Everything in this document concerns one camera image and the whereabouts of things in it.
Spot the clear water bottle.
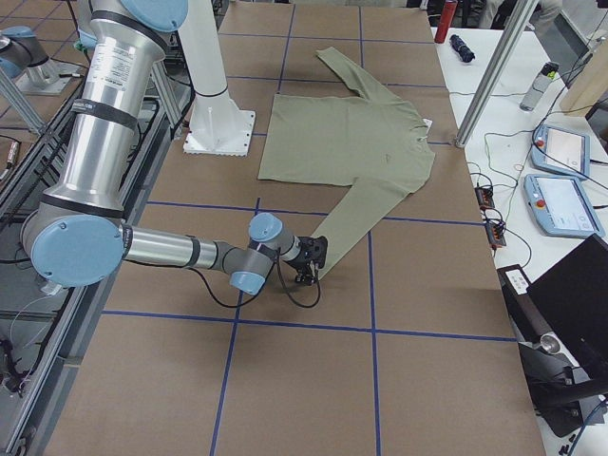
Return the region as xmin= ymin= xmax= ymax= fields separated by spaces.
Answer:
xmin=519 ymin=61 xmax=560 ymax=111

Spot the far blue teach pendant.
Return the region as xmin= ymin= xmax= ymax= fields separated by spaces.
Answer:
xmin=531 ymin=123 xmax=590 ymax=179

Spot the folded navy plaid umbrella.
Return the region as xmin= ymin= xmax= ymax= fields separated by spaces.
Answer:
xmin=449 ymin=34 xmax=475 ymax=64

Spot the near blue teach pendant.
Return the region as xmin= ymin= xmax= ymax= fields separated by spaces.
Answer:
xmin=523 ymin=174 xmax=605 ymax=238

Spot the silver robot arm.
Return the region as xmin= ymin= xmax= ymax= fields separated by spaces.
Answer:
xmin=21 ymin=1 xmax=327 ymax=295

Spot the black equipment stand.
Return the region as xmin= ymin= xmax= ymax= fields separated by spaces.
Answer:
xmin=497 ymin=265 xmax=607 ymax=437

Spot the orange black adapter box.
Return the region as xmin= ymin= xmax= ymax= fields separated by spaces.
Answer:
xmin=474 ymin=186 xmax=495 ymax=209
xmin=484 ymin=221 xmax=506 ymax=250

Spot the blue teach pendant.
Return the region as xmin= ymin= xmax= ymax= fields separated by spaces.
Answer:
xmin=531 ymin=123 xmax=590 ymax=179
xmin=523 ymin=174 xmax=605 ymax=238

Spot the near orange black adapter box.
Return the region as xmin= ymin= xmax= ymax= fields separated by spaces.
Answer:
xmin=484 ymin=221 xmax=506 ymax=250

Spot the red cylindrical bottle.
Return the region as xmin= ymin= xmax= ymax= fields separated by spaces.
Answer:
xmin=434 ymin=0 xmax=458 ymax=44

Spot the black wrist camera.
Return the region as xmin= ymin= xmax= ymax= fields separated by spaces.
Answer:
xmin=294 ymin=269 xmax=318 ymax=286

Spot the olive green long-sleeve shirt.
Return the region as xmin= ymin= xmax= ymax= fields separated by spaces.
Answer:
xmin=258 ymin=47 xmax=435 ymax=275

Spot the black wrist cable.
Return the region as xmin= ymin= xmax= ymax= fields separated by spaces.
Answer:
xmin=192 ymin=261 xmax=322 ymax=309

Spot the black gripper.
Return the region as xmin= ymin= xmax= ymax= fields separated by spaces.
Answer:
xmin=281 ymin=236 xmax=328 ymax=272

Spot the wooden board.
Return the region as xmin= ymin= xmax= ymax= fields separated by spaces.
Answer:
xmin=560 ymin=29 xmax=607 ymax=116

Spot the white camera mast base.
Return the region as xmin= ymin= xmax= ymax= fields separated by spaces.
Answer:
xmin=179 ymin=0 xmax=256 ymax=157

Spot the far orange black adapter box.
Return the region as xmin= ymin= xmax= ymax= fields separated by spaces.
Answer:
xmin=474 ymin=186 xmax=495 ymax=209

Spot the aluminium frame post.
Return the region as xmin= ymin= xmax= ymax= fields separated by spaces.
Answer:
xmin=454 ymin=0 xmax=538 ymax=148

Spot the aluminium side rail frame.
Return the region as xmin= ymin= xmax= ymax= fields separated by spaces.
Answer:
xmin=1 ymin=70 xmax=190 ymax=455

